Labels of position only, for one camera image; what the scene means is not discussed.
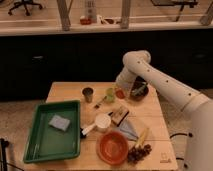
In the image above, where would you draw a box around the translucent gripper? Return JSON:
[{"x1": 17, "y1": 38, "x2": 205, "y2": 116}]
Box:
[{"x1": 114, "y1": 86, "x2": 130, "y2": 101}]

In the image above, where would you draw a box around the orange apple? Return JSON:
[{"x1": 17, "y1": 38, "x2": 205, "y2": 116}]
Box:
[{"x1": 115, "y1": 89, "x2": 125, "y2": 99}]

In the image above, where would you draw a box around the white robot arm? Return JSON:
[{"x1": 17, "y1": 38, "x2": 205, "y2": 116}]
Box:
[{"x1": 116, "y1": 50, "x2": 213, "y2": 171}]

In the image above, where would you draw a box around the green plastic cup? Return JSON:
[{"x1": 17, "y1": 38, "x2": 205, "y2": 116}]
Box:
[{"x1": 106, "y1": 88, "x2": 115, "y2": 103}]

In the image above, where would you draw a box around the white measuring cup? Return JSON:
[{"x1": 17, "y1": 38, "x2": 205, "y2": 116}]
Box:
[{"x1": 82, "y1": 114, "x2": 111, "y2": 135}]

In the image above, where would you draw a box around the dark bowl with greens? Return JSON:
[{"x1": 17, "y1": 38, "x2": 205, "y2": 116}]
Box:
[{"x1": 130, "y1": 78, "x2": 149, "y2": 101}]

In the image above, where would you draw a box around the wooden block brush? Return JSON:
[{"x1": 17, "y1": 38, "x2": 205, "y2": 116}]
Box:
[{"x1": 111, "y1": 107, "x2": 129, "y2": 125}]

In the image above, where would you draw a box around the small dark brush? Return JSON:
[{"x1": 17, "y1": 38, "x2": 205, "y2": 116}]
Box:
[{"x1": 94, "y1": 96, "x2": 106, "y2": 109}]

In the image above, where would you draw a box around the yellow banana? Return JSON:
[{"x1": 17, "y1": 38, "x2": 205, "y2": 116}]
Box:
[{"x1": 134, "y1": 128, "x2": 149, "y2": 148}]

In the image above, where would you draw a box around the orange plastic bowl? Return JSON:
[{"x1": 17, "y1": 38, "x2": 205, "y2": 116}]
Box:
[{"x1": 96, "y1": 131, "x2": 129, "y2": 165}]

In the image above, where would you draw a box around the purple grape bunch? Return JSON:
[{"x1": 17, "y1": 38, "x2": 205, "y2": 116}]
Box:
[{"x1": 127, "y1": 144, "x2": 152, "y2": 164}]

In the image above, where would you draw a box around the blue sponge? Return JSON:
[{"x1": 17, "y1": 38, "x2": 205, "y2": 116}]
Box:
[{"x1": 49, "y1": 115, "x2": 70, "y2": 131}]

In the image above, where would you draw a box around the red object on floor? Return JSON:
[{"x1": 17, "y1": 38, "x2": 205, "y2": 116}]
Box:
[{"x1": 80, "y1": 16, "x2": 92, "y2": 25}]

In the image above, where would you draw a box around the green plastic tray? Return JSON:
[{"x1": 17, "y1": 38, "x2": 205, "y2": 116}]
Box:
[{"x1": 23, "y1": 100, "x2": 80, "y2": 163}]

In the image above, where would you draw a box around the black office chair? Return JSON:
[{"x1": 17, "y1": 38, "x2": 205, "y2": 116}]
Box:
[{"x1": 8, "y1": 0, "x2": 43, "y2": 16}]

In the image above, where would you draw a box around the black floor cable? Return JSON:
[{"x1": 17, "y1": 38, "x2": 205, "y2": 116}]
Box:
[{"x1": 169, "y1": 132, "x2": 189, "y2": 161}]

